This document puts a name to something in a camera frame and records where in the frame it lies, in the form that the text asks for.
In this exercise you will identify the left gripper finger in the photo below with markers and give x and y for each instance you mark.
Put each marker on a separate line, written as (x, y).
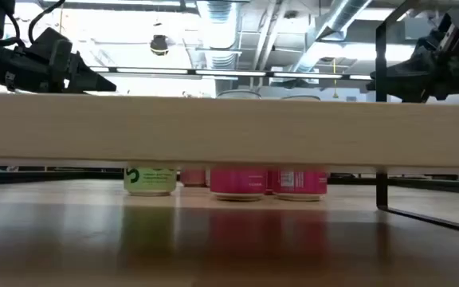
(61, 64)
(88, 81)

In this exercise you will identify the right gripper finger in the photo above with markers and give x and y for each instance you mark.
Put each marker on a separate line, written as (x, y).
(438, 75)
(405, 81)

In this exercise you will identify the raspberry lime beverage can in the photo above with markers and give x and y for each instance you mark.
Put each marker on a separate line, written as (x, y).
(300, 183)
(238, 183)

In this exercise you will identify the green beverage can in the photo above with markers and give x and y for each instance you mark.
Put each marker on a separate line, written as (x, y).
(150, 181)

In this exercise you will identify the black dome ceiling fixture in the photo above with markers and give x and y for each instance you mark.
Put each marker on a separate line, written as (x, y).
(159, 44)

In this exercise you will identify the long linear ceiling light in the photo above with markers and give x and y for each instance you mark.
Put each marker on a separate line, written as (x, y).
(229, 73)

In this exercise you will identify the silver can top left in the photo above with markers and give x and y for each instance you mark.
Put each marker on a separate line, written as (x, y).
(193, 177)

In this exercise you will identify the smooth silver ventilation duct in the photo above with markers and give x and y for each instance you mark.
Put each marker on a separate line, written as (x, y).
(341, 16)

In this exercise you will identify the corrugated silver ventilation duct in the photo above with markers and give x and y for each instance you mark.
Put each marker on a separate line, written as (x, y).
(219, 12)

